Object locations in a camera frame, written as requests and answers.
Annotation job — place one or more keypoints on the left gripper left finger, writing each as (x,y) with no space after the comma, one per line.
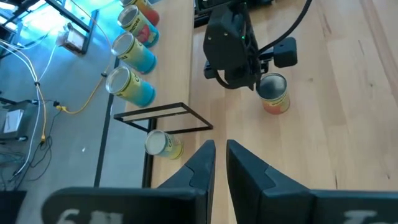
(199,174)

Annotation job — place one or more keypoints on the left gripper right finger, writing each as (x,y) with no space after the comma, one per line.
(245,180)

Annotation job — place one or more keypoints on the orange red pineapple tin can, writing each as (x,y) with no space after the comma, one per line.
(274,93)

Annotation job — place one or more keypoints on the orange red labelled tin can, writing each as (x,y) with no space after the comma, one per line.
(149,12)

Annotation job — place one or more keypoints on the red blue tomatoes tin can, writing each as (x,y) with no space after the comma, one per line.
(140,26)

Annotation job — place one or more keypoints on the blue yellow labelled tin can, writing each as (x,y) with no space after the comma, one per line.
(132,85)
(135,53)

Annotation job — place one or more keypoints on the wooden shelf board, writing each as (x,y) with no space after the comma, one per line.
(177,62)

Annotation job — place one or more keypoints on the white brown box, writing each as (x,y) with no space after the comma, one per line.
(73,39)

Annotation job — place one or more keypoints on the black floor object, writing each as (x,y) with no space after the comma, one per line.
(9,205)

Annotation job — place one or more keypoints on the grey box with paper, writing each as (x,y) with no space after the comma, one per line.
(14,121)

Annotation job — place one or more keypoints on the black aluminium frame rail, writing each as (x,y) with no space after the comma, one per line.
(203,17)
(148,161)

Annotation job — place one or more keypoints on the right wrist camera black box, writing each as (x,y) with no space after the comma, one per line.
(284,53)

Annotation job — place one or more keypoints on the black metal shelf bracket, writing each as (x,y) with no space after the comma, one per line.
(200,115)

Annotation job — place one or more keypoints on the black desk frame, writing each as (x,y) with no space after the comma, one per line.
(71,12)

